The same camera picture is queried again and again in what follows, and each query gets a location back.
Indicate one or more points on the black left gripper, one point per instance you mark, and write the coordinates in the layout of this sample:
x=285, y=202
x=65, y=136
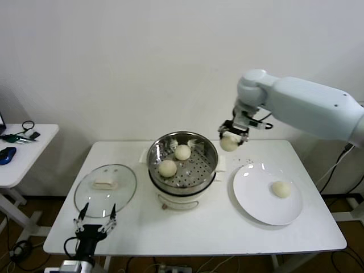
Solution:
x=88, y=234

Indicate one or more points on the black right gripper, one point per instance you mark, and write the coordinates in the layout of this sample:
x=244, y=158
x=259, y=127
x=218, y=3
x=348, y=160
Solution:
x=234, y=128

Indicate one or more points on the white steamed baozi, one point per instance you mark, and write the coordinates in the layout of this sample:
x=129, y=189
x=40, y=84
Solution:
x=167, y=168
x=182, y=152
x=229, y=143
x=281, y=189

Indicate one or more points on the round glass pot lid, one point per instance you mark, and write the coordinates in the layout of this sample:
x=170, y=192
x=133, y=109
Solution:
x=125, y=182

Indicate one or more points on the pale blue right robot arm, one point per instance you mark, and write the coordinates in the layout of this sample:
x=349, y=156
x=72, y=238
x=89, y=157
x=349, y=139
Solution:
x=307, y=105

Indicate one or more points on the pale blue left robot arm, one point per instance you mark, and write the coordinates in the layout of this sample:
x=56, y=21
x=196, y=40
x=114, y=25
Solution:
x=85, y=268

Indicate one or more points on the perforated stainless steel steamer basket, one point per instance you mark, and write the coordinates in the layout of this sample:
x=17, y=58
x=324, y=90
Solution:
x=202, y=167

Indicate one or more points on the white table leg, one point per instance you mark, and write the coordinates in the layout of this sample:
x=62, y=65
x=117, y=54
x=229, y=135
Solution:
x=107, y=264
x=274, y=263

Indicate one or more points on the large white round plate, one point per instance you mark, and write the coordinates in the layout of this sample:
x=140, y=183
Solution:
x=256, y=199

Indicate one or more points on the white electric cooking pot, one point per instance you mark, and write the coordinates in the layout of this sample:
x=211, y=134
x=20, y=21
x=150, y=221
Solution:
x=176, y=200

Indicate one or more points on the white floor plug bundle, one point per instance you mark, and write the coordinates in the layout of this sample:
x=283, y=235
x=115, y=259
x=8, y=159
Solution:
x=20, y=250

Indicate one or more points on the small white side table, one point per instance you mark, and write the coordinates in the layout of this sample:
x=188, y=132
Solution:
x=34, y=150

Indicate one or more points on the grey power strip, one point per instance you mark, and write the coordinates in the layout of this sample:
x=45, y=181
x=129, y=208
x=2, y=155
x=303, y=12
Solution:
x=173, y=269

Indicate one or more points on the small black device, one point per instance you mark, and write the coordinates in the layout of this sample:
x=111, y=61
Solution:
x=35, y=135

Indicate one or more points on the blue computer mouse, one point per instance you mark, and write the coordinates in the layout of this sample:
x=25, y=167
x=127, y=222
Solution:
x=7, y=156

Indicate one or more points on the dark laptop edge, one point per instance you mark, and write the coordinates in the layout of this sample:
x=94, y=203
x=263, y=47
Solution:
x=1, y=122

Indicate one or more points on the white stand base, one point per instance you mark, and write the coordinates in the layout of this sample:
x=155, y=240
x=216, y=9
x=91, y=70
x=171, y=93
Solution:
x=345, y=216

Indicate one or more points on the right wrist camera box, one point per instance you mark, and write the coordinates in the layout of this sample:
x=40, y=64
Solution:
x=254, y=124

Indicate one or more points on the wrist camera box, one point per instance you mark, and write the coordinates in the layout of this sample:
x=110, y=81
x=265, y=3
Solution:
x=52, y=270
x=254, y=124

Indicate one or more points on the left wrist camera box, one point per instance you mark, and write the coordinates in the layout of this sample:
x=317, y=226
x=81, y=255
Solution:
x=52, y=270

